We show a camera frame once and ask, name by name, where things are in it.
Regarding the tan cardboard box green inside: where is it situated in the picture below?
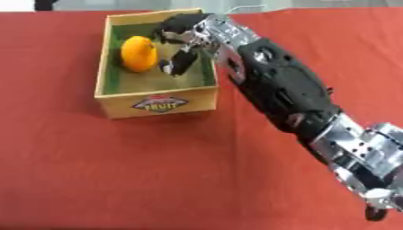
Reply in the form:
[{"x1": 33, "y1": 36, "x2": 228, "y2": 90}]
[{"x1": 93, "y1": 7, "x2": 220, "y2": 120}]

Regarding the dark chair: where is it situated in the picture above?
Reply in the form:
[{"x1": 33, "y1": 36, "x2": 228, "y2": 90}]
[{"x1": 32, "y1": 0, "x2": 60, "y2": 12}]

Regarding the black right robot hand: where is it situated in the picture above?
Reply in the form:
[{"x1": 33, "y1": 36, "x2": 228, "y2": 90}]
[{"x1": 151, "y1": 13, "x2": 218, "y2": 76}]

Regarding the orange toy fruit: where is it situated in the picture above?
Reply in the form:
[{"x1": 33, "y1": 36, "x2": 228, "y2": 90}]
[{"x1": 120, "y1": 35, "x2": 159, "y2": 73}]

